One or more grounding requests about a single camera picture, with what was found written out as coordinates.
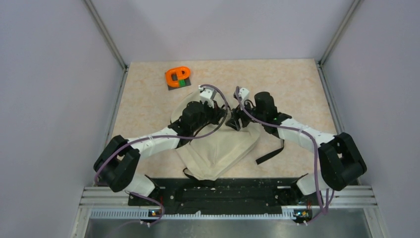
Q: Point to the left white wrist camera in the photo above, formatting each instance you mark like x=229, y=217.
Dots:
x=207, y=95

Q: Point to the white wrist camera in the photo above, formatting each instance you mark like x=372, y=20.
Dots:
x=241, y=94
x=207, y=95

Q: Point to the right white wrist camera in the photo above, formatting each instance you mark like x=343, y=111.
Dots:
x=241, y=94

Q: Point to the beige canvas backpack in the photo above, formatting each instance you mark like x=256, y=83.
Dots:
x=210, y=157

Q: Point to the aluminium frame rails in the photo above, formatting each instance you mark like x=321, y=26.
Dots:
x=353, y=213

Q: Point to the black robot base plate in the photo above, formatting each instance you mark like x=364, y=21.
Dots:
x=237, y=196

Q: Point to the orange toy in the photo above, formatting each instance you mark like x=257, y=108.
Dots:
x=178, y=77

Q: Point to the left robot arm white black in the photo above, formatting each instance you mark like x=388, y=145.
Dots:
x=116, y=166

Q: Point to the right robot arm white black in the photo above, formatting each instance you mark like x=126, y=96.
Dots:
x=338, y=161

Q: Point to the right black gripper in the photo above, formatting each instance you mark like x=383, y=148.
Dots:
x=237, y=113

